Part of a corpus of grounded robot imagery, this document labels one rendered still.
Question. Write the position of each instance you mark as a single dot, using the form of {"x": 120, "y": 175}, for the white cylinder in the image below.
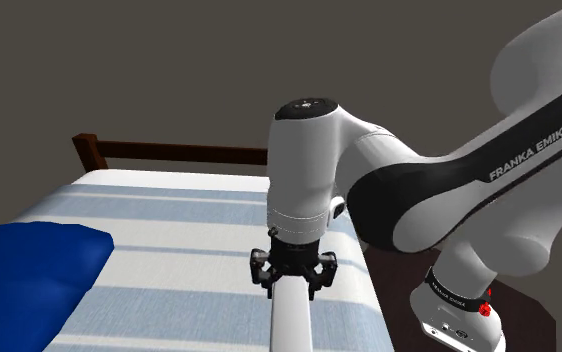
{"x": 290, "y": 317}

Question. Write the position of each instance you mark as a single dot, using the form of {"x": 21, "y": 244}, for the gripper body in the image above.
{"x": 293, "y": 256}

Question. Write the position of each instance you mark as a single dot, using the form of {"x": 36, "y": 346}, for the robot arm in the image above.
{"x": 408, "y": 195}

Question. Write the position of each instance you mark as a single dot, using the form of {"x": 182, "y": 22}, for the blue pillow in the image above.
{"x": 22, "y": 287}

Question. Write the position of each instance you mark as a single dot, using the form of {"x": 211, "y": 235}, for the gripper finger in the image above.
{"x": 260, "y": 273}
{"x": 324, "y": 275}

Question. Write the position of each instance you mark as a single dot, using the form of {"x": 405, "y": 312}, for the bed with striped blue cover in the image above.
{"x": 188, "y": 273}

